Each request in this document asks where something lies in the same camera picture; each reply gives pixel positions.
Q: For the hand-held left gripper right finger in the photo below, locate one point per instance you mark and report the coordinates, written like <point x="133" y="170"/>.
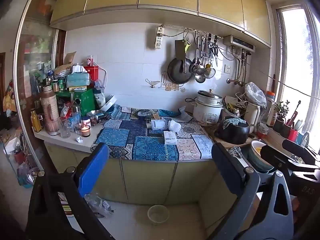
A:
<point x="225" y="158"/>

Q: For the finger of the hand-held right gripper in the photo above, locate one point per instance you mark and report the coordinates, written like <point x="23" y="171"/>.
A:
<point x="296" y="148"/>
<point x="273" y="157"/>

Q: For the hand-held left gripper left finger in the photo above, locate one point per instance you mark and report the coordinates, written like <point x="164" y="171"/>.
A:
<point x="93" y="165"/>

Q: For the white cardboard box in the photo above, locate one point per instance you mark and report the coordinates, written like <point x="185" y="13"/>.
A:
<point x="170" y="137"/>

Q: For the red utensil cup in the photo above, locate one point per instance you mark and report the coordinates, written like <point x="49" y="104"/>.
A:
<point x="292" y="135"/>

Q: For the green bowl in sink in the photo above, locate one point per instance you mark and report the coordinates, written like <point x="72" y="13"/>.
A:
<point x="260" y="155"/>

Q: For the black pot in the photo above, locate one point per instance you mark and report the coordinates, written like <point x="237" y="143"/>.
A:
<point x="232" y="135"/>

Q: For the crumpled white paper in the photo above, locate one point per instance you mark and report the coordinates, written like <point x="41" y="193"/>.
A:
<point x="80" y="139"/>

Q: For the lit glass candle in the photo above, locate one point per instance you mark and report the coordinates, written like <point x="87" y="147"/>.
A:
<point x="85" y="132"/>

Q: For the potted green plant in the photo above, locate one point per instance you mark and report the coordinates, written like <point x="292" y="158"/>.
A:
<point x="280" y="115"/>

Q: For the crocheted pot cloth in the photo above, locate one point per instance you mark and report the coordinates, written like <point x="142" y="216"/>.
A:
<point x="233" y="122"/>

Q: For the clear floor plastic bag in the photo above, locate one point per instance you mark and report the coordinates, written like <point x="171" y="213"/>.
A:
<point x="98" y="205"/>

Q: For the white pill bottle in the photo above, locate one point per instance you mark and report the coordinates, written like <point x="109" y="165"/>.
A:
<point x="86" y="122"/>

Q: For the clear glass tumbler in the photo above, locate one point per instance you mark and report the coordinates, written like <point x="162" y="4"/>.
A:
<point x="65" y="130"/>

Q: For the white kettle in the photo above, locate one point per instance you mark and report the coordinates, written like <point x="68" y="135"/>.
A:
<point x="251" y="116"/>

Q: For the orange capped bottle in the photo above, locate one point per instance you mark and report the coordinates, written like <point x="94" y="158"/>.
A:
<point x="270" y="107"/>

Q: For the clear blue label bottle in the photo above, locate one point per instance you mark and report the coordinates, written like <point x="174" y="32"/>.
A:
<point x="76" y="120"/>

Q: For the white rice cooker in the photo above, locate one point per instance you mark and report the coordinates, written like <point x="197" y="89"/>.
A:
<point x="207" y="110"/>

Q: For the metal steamer basket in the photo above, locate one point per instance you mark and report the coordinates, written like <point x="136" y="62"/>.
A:
<point x="96" y="113"/>

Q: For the yellow base cabinet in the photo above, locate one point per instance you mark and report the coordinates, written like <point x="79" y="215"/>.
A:
<point x="145" y="177"/>

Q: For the blue patchwork tablecloth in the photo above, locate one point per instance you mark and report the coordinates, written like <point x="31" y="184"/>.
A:
<point x="150" y="142"/>

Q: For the white round basin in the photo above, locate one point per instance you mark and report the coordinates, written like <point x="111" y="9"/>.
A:
<point x="108" y="102"/>

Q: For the green kitchen appliance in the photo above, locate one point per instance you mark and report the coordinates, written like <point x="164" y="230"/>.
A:
<point x="85" y="100"/>

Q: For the white plastic bag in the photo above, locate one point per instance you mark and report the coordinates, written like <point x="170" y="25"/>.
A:
<point x="256" y="93"/>

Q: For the white powder bag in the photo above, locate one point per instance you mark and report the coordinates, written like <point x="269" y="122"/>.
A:
<point x="100" y="98"/>

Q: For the brown thermos flask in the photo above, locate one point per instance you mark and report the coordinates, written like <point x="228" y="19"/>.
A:
<point x="50" y="112"/>

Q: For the blue lidded plastic container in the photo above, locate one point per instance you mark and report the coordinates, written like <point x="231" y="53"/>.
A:
<point x="142" y="115"/>

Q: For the yellow bottle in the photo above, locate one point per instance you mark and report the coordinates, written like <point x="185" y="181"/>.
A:
<point x="35" y="122"/>

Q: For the small glass jar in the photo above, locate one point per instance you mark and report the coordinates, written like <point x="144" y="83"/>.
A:
<point x="150" y="115"/>

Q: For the yellow flat box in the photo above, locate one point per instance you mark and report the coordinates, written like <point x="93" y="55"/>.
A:
<point x="77" y="88"/>

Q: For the window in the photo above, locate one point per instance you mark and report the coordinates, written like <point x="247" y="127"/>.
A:
<point x="297" y="67"/>

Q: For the small metal ladle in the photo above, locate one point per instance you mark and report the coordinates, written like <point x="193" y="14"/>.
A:
<point x="200" y="78"/>

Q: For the teal tissue box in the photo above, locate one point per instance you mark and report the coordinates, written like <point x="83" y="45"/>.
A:
<point x="78" y="80"/>

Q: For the red tin box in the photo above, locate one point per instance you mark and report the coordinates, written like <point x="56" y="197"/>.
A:
<point x="91" y="76"/>

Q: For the metal faucet pipes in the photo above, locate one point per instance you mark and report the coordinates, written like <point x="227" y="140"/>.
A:
<point x="241" y="67"/>

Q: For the black wok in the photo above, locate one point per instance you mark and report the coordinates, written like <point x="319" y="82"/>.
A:
<point x="178" y="72"/>

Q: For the hanging kitchen scissors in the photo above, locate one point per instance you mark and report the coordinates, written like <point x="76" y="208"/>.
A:
<point x="214" y="48"/>

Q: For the yellow peeler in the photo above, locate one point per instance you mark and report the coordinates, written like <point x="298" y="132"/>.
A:
<point x="187" y="45"/>

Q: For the glass display cabinet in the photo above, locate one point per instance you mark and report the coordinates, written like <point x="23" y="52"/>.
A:
<point x="37" y="45"/>

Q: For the white power strip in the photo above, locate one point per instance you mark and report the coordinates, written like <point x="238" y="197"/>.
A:
<point x="158" y="42"/>

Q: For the white socket adapter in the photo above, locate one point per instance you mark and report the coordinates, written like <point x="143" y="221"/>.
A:
<point x="160" y="30"/>

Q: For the glass cups wall sticker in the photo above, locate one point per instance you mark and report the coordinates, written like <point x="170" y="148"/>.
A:
<point x="172" y="86"/>

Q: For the white wall socket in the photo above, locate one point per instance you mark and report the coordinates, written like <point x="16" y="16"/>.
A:
<point x="227" y="69"/>

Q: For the gravy boat wall sticker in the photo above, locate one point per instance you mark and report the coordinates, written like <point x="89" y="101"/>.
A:
<point x="152" y="82"/>

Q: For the white wall water heater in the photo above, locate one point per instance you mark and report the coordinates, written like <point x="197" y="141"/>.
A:
<point x="238" y="42"/>

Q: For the metal hook rail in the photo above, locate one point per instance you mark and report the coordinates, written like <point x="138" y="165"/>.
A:
<point x="180" y="27"/>

